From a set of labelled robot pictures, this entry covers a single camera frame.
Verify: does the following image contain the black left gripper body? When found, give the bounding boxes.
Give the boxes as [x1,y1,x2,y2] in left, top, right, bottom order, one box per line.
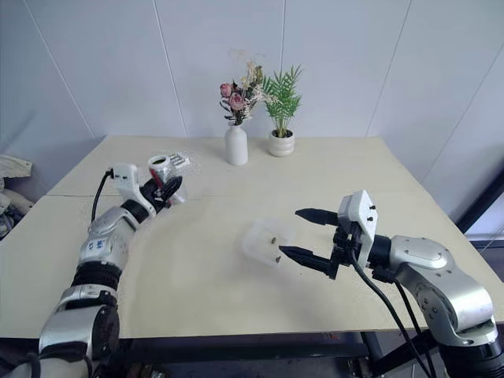
[140,180,172,214]

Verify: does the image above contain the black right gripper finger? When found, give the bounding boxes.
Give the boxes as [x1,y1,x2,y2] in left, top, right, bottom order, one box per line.
[295,207,340,227]
[278,244,340,281]

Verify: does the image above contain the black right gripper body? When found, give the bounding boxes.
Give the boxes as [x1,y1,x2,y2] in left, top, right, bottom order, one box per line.
[332,221,361,267]

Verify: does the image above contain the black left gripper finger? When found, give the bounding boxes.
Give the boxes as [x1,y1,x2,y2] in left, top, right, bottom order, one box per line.
[162,176,184,203]

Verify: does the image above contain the clear plastic jar silver lid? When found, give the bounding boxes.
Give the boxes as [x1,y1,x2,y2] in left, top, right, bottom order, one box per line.
[146,154,190,206]

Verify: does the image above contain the clear plastic tray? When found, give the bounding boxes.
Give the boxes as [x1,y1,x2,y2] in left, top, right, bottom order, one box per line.
[240,219,298,269]

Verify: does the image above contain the white battery pack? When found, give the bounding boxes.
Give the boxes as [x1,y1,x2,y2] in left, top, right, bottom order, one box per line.
[169,152,193,169]

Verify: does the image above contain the white ceramic vase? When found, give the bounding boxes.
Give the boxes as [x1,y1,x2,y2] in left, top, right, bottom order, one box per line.
[224,124,250,167]

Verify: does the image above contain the white ribbed plant pot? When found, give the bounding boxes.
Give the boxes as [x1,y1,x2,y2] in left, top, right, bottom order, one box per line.
[268,128,296,158]

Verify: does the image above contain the dried pink flower bouquet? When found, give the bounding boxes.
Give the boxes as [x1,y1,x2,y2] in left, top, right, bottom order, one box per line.
[219,48,276,128]

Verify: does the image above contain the green fern plant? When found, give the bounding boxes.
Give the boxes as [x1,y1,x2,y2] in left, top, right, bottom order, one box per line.
[261,64,304,139]

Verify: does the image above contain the beige crumpled cloth pile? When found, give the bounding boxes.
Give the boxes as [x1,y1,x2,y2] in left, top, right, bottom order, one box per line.
[0,154,35,241]

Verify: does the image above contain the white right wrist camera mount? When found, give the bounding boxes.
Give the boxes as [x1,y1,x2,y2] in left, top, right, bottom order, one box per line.
[337,189,379,269]

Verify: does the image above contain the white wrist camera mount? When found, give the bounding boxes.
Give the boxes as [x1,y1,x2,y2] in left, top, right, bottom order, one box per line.
[107,164,154,217]
[337,189,379,269]

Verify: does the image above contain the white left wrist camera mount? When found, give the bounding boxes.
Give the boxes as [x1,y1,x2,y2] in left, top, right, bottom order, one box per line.
[107,164,154,217]

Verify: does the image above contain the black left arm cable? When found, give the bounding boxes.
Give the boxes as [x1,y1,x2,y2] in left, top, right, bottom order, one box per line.
[91,168,117,222]

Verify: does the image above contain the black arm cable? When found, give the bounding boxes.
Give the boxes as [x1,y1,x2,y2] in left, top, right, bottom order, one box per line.
[350,251,439,378]
[91,168,117,222]

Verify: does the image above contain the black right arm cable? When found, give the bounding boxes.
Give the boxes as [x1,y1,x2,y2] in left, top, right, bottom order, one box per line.
[350,251,439,378]

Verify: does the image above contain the black table frame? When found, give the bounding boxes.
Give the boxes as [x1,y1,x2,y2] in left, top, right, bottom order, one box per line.
[117,330,447,378]

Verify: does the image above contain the black metal frame bar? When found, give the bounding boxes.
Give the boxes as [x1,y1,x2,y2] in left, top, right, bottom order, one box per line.
[456,162,504,234]

